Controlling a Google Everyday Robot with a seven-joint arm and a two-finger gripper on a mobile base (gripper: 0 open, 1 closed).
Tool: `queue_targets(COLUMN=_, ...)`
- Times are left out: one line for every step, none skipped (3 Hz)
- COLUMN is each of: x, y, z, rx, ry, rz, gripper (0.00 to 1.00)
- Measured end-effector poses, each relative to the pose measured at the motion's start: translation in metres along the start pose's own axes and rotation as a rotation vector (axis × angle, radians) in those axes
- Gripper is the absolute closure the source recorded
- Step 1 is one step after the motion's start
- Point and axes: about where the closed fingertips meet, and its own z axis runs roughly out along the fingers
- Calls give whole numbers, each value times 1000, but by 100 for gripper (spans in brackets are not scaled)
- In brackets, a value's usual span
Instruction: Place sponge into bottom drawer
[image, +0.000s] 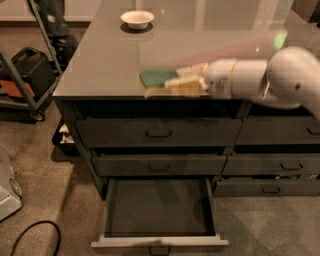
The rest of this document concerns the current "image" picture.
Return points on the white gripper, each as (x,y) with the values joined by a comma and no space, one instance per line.
(219,77)

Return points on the green and yellow sponge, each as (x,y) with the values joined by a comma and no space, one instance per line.
(153,81)

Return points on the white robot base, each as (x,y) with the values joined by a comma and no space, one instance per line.
(10,190)

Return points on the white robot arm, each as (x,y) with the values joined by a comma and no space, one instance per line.
(290,79)

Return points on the top right drawer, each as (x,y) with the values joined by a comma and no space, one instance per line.
(279,131)

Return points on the middle right drawer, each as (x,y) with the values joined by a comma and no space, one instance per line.
(272,164)

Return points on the top left drawer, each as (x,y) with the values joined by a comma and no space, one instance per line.
(143,132)

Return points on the middle left drawer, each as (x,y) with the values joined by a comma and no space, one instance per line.
(158,164)

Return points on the bottom right drawer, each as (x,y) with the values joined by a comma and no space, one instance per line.
(268,187)

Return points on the open bottom left drawer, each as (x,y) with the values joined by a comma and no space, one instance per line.
(159,217)

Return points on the white ceramic bowl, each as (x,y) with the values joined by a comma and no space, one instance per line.
(137,19)

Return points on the grey kitchen counter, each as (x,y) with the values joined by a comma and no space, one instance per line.
(102,79)

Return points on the black bin beside counter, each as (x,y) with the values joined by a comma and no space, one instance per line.
(63,140)

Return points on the metal cart with black box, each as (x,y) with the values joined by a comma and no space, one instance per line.
(29,78)

